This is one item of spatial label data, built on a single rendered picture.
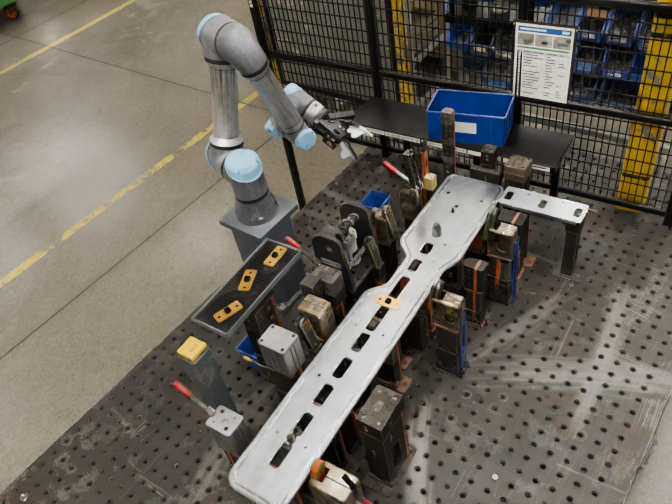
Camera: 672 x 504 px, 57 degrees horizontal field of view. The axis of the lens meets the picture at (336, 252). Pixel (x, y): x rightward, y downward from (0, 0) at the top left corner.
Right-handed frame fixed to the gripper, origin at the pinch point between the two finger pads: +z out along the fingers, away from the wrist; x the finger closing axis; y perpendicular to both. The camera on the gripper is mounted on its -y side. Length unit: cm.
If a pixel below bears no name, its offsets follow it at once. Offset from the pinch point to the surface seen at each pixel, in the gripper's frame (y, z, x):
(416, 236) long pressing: 16.6, 33.2, -0.8
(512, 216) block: -7, 55, 11
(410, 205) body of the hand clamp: 2.9, 25.3, -5.9
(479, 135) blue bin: -36.4, 29.4, 5.2
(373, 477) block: 88, 66, -14
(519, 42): -54, 19, 34
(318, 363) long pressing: 76, 32, -1
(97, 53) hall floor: -185, -298, -336
